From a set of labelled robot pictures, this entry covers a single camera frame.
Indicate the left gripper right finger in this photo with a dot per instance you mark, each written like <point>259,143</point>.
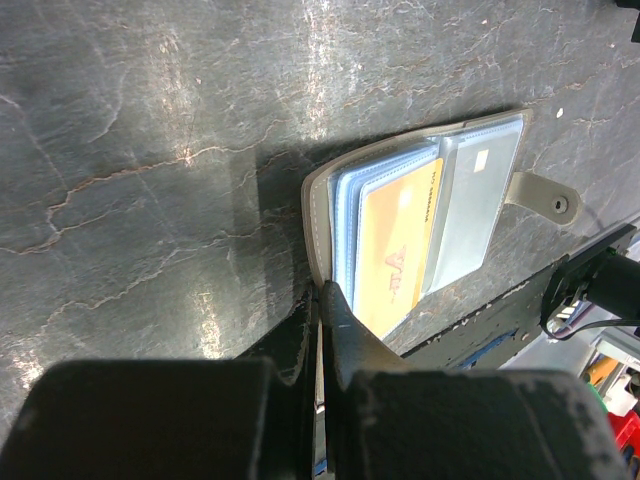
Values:
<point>388,420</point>

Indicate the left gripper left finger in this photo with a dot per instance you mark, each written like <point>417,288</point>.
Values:
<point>250,417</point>

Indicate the credit card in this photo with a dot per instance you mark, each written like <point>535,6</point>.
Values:
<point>396,218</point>

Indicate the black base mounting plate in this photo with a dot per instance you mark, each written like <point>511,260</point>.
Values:
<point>594,288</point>

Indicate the grey card holder wallet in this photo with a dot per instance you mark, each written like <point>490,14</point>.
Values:
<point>478,179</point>

